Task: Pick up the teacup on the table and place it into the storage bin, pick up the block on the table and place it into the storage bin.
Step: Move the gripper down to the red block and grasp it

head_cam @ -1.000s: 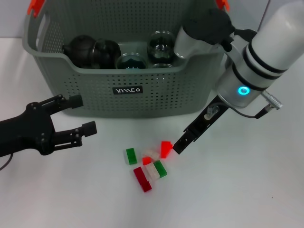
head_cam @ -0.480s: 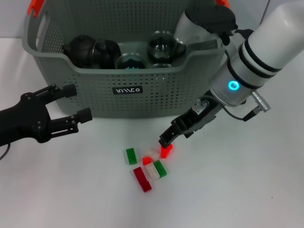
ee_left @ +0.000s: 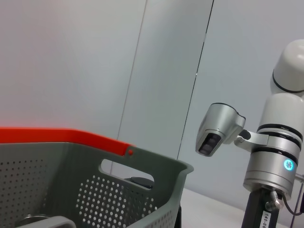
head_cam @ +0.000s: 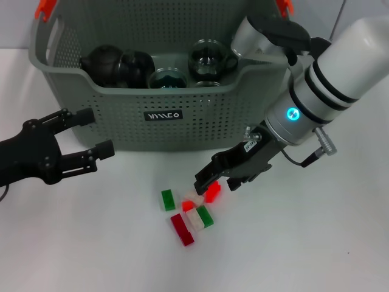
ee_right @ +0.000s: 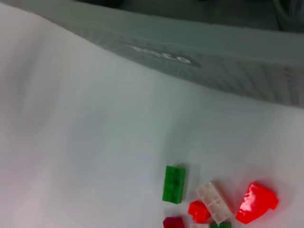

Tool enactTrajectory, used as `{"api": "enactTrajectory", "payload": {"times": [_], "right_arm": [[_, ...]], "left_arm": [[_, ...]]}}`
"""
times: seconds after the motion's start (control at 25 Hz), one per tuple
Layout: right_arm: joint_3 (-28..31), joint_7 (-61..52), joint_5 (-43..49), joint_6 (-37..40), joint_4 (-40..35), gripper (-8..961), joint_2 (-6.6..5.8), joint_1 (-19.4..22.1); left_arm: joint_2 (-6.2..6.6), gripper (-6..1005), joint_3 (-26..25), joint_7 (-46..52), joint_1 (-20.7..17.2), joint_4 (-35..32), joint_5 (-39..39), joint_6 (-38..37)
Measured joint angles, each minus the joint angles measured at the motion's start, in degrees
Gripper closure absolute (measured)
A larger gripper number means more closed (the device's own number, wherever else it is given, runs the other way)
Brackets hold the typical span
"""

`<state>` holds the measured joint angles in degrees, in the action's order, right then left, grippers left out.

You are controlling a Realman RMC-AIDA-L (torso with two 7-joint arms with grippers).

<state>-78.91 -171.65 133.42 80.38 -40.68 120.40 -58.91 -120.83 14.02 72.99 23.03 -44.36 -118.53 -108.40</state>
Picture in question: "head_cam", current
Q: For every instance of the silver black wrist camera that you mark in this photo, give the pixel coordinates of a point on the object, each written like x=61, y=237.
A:
x=258, y=36

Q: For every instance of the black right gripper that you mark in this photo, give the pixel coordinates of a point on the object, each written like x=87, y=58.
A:
x=252, y=161

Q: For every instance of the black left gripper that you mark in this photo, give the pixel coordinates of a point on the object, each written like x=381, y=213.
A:
x=30, y=155

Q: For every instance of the dark red toy brick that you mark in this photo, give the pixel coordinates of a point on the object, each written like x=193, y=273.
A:
x=182, y=229

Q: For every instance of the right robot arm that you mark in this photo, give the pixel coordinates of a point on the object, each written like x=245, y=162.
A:
x=334, y=76

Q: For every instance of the orange wedge toy brick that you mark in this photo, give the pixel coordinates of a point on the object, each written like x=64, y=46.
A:
x=214, y=194

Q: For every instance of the white translucent toy brick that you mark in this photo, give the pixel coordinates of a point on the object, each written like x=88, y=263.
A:
x=190, y=197
x=194, y=220

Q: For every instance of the green toy brick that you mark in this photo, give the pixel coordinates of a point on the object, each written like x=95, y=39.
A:
x=206, y=216
x=167, y=199

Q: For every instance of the small orange toy brick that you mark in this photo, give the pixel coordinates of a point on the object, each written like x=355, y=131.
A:
x=187, y=206

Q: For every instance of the glass teacup with black holder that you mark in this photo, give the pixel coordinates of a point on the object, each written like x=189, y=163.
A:
x=168, y=79
x=138, y=68
x=208, y=84
x=206, y=65

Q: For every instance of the grey perforated storage basket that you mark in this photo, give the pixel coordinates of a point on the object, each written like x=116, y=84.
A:
x=212, y=127

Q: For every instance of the black clay teapot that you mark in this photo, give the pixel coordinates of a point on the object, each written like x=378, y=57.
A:
x=103, y=65

